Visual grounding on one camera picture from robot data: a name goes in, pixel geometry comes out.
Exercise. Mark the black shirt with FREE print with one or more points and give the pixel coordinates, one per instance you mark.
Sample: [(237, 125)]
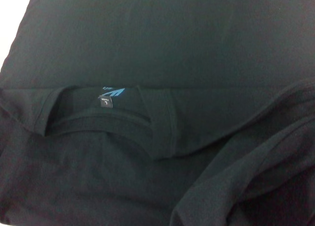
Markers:
[(157, 112)]

